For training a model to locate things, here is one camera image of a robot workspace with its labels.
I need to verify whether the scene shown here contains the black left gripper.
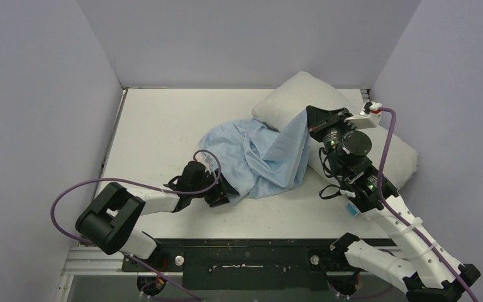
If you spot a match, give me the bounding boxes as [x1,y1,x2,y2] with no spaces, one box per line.
[191,169,238,206]

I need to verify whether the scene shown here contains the white pillow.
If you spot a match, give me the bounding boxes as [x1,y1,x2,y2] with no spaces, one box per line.
[252,72,419,189]

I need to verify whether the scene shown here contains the light blue pillowcase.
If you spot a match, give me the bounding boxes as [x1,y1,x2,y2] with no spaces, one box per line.
[199,111,311,204]

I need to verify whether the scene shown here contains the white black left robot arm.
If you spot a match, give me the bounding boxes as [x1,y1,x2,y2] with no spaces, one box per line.
[75,161,239,271]

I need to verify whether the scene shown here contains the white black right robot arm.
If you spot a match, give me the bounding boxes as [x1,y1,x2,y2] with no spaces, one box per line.
[306,101,480,301]

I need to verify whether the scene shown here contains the blue pillow label tag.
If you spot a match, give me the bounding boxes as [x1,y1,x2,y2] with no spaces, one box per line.
[345,203,359,217]

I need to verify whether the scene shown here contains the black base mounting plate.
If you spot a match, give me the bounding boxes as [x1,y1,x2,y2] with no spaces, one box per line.
[120,237,399,292]

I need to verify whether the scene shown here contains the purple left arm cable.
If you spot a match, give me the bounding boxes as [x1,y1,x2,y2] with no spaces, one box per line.
[50,149,222,302]

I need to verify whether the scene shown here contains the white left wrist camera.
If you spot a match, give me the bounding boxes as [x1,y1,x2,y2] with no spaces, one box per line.
[194,152,219,172]

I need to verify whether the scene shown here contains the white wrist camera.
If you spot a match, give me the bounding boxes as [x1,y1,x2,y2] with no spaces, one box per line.
[345,101,382,129]
[194,152,219,172]

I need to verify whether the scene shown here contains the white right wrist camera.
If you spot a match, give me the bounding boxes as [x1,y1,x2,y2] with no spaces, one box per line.
[345,101,382,129]

